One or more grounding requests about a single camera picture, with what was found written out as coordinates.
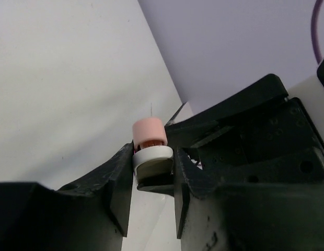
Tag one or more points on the pink white mini stapler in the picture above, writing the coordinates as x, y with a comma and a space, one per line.
153, 158

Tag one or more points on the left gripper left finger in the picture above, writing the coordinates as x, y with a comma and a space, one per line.
90, 213

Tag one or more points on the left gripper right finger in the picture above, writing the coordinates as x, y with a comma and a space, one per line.
276, 204

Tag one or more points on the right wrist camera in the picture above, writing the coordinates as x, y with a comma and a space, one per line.
311, 94

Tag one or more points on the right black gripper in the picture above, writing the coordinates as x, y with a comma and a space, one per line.
256, 138

